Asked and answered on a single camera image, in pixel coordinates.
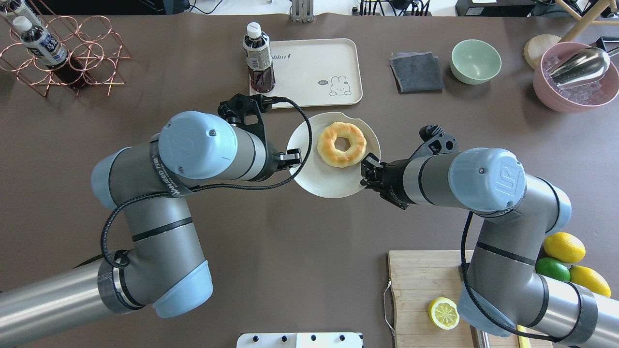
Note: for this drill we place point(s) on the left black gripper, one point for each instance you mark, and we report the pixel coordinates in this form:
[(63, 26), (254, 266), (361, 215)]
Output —
[(273, 165)]

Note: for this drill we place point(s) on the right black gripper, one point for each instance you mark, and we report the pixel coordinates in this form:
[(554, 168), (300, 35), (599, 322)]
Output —
[(392, 180)]

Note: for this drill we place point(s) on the white round plate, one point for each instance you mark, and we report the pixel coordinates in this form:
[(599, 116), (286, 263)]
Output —
[(316, 176)]

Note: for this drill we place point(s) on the glazed donut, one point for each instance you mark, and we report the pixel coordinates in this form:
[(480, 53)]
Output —
[(338, 158)]

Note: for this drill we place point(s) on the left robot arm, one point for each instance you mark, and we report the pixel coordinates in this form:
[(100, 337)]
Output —
[(166, 267)]

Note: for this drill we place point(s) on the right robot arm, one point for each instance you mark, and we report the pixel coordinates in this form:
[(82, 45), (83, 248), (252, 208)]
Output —
[(501, 288)]

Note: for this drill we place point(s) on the cream rabbit tray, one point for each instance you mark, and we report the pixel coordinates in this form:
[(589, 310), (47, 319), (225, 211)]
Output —
[(318, 72)]

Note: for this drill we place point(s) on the grey folded cloth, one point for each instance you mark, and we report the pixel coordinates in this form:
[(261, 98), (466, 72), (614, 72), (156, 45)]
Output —
[(416, 72)]

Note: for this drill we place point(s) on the wooden cutting board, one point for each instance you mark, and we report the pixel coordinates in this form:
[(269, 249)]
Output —
[(418, 277)]

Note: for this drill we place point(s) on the green ceramic bowl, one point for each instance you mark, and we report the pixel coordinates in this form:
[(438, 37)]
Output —
[(474, 62)]

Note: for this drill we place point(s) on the half lemon slice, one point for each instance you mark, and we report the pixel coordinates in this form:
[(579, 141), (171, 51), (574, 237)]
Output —
[(443, 313)]

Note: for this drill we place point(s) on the green lime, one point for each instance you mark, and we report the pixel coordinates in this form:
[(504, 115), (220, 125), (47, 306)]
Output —
[(553, 268)]

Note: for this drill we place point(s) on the upper yellow lemon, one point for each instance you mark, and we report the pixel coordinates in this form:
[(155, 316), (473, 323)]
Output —
[(564, 247)]

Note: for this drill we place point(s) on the yellow lemon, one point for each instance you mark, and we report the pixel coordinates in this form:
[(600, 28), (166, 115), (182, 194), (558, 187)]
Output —
[(564, 247), (589, 278)]

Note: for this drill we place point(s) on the wooden mug tree stand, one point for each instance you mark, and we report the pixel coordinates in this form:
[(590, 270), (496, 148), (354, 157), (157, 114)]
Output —
[(538, 45)]

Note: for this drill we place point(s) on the yellow plastic knife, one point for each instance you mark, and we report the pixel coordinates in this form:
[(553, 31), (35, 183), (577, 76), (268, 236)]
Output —
[(523, 342)]

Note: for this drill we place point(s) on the lower yellow lemon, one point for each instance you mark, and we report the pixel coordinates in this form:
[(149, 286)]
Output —
[(589, 278)]

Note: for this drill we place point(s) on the steel ice scoop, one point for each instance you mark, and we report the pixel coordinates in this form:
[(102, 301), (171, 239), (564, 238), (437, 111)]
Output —
[(586, 66)]

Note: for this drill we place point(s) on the pink bowl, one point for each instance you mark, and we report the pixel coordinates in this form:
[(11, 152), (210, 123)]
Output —
[(576, 99)]

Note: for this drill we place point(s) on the tea bottle in rack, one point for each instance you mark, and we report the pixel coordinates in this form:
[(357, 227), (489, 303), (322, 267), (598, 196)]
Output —
[(49, 50), (10, 9)]

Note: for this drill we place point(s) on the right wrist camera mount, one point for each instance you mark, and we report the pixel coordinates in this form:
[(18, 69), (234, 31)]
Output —
[(436, 142)]

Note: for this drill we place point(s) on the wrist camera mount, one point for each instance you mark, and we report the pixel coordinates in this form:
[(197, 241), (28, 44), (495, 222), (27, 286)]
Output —
[(245, 112), (436, 142)]

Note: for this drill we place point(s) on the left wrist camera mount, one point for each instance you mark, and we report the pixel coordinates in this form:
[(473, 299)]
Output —
[(245, 112)]

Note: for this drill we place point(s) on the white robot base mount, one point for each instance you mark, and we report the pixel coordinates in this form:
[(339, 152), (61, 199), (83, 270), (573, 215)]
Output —
[(301, 340)]

